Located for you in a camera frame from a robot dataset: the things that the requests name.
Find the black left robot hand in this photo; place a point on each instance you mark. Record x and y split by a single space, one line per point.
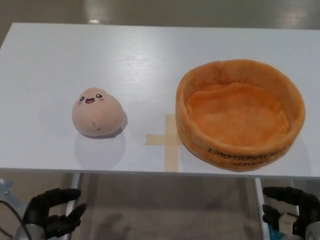
37 207

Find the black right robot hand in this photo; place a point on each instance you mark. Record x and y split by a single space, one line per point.
308 207

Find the pink round plush toy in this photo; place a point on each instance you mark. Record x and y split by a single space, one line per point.
97 115

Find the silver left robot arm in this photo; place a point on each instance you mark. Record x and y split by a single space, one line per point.
28 231

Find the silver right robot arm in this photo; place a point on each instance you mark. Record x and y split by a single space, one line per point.
314 231

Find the orange plush round plate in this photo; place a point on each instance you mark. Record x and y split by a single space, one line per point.
237 117

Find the thin white table leg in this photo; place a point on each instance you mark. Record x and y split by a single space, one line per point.
295 183

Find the grey diagonal table brace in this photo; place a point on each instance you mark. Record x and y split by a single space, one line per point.
8 190

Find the short beige masking tape strip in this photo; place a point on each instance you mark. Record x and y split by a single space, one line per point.
156 140

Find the long beige masking tape strip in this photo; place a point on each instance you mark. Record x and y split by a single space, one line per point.
171 155

